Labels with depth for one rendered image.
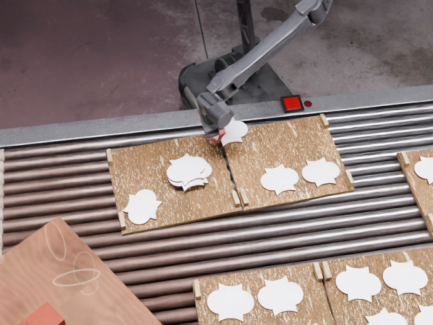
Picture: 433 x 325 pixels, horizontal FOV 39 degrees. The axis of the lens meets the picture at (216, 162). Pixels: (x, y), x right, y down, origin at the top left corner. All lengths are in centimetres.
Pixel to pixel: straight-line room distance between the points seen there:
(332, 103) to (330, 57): 154
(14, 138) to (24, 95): 141
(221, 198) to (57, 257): 59
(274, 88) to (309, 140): 114
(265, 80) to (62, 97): 118
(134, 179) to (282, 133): 58
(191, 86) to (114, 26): 91
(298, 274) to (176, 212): 45
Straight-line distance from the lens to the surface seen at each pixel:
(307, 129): 236
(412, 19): 445
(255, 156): 225
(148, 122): 236
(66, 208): 217
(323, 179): 222
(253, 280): 200
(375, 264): 211
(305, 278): 203
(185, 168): 214
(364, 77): 395
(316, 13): 202
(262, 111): 241
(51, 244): 196
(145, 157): 223
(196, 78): 344
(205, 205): 212
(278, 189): 217
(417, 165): 236
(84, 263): 191
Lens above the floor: 274
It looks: 54 degrees down
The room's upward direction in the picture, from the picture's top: 5 degrees clockwise
